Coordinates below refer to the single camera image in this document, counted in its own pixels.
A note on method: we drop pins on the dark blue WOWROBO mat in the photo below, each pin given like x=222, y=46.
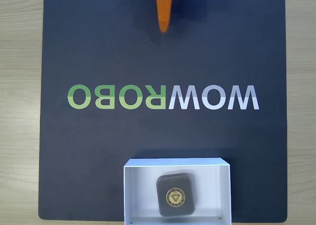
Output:
x=98, y=49

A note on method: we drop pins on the grey square case gold emblem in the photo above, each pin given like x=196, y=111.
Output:
x=175, y=198

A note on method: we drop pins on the white cardboard box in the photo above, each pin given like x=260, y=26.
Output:
x=140, y=193

